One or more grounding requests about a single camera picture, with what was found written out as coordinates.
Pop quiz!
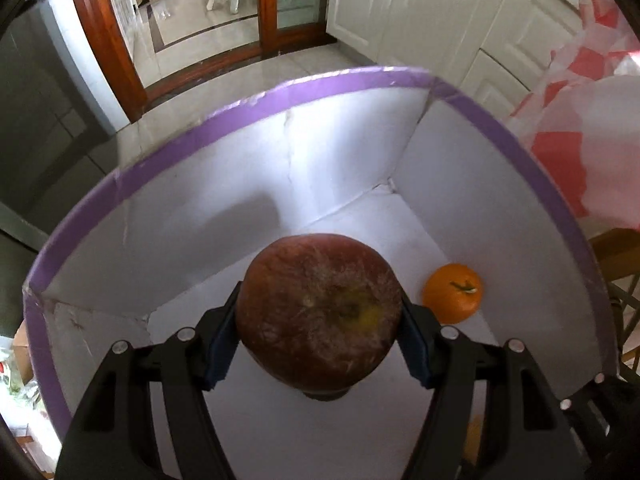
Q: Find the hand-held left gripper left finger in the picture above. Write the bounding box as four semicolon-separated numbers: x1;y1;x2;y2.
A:
54;280;244;480

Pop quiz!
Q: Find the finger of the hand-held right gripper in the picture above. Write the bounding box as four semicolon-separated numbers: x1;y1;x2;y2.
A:
559;372;635;467

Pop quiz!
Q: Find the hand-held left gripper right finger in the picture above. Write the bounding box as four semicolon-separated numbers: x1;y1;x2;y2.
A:
397;295;587;480

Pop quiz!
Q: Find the orange tangerine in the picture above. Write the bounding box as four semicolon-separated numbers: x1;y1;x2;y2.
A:
422;262;485;325

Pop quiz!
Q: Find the dark red apple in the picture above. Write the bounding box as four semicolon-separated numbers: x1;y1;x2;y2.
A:
234;233;404;402

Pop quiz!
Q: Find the white box with purple rim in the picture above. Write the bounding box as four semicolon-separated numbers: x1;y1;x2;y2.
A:
22;65;619;480

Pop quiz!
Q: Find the wooden chair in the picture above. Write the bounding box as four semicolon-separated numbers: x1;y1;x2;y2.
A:
590;227;640;378

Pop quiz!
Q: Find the cardboard box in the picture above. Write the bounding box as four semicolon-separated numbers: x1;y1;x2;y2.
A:
12;319;37;377

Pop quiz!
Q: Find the clear plastic bag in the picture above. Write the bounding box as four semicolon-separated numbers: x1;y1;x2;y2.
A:
0;345;62;477

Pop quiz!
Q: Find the red white checkered tablecloth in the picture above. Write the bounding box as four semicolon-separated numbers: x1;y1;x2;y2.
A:
500;0;640;234

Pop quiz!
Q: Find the wooden framed glass door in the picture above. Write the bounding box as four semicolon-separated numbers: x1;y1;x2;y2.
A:
64;0;335;124

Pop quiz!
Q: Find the white lower cabinet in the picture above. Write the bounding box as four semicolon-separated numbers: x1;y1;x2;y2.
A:
325;0;587;113

